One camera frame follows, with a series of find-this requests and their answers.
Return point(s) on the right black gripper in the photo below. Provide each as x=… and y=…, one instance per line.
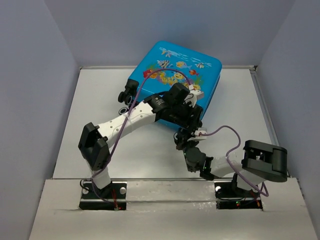
x=182, y=139

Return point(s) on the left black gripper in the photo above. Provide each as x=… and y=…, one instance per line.
x=189, y=122

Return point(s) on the blue hard-shell suitcase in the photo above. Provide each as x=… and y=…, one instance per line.
x=167, y=64

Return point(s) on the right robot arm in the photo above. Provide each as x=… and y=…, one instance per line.
x=251, y=167

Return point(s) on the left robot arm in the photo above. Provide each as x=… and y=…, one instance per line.
x=98, y=143

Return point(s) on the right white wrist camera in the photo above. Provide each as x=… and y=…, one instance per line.
x=200, y=134

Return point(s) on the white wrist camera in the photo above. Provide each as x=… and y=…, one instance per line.
x=200, y=134
x=194, y=96

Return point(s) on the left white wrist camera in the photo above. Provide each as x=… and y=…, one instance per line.
x=194, y=96

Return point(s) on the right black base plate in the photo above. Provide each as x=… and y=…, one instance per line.
x=234, y=198

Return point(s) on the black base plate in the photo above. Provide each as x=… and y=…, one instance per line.
x=110, y=198
x=234, y=198

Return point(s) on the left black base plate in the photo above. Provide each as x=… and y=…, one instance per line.
x=110, y=198

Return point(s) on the aluminium table rail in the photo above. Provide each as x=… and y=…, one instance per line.
x=224, y=179

